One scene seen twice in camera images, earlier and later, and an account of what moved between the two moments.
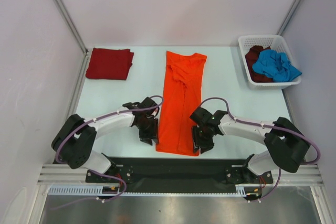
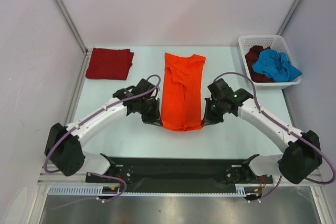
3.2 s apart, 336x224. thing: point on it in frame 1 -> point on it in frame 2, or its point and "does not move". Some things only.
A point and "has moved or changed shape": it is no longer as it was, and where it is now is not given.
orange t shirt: (182, 80) has moved or changed shape
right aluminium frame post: (296, 3) does not move
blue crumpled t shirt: (275, 65) does not move
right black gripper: (202, 141) -> (211, 112)
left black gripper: (153, 134) -> (155, 117)
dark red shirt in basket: (252, 57) does not move
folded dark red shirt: (108, 63) does not move
